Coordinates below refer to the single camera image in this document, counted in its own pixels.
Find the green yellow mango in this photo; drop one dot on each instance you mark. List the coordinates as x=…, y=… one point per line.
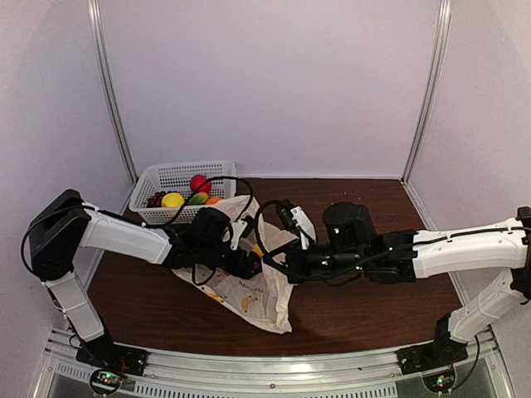
x=199, y=199

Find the circuit board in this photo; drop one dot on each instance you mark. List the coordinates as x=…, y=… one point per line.
x=440, y=382
x=105, y=382

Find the right aluminium corner post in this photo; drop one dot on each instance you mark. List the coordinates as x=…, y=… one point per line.
x=442, y=32

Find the white perforated plastic basket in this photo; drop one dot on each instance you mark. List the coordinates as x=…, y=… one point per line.
x=171, y=177

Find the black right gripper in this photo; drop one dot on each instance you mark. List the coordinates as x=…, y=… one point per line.
x=294, y=270

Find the left circuit board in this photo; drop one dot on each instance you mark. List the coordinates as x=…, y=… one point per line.
x=105, y=382

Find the left aluminium corner post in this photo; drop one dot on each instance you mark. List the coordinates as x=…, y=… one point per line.
x=97, y=31

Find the right circuit board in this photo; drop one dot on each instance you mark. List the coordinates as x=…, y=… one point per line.
x=440, y=382

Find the orange fruit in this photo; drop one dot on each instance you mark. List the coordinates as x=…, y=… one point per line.
x=212, y=201

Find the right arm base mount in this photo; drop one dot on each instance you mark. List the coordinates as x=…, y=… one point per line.
x=432, y=355

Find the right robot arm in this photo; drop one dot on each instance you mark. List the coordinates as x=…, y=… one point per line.
x=407, y=256

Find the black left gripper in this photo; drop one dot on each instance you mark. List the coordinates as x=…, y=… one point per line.
x=246, y=272

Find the yellow lemon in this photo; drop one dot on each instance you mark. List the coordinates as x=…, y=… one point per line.
x=172, y=200
x=256, y=249

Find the aluminium corner post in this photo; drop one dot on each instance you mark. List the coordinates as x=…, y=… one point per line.
x=97, y=31
x=442, y=32

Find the aluminium front rail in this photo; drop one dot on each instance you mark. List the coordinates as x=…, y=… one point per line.
x=374, y=373

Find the dark red grape bunch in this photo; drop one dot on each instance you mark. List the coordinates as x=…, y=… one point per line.
x=155, y=200

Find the red apple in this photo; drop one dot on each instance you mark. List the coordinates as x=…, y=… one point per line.
x=199, y=183

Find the banana print plastic bag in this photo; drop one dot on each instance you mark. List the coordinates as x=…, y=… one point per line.
x=263, y=300

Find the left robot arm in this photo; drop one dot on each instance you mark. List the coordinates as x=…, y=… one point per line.
x=49, y=245

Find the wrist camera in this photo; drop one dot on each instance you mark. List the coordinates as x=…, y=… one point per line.
x=295, y=220
x=240, y=230

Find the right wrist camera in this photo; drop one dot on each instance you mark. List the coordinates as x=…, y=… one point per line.
x=295, y=220

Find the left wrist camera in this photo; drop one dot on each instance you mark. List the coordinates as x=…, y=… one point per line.
x=240, y=230

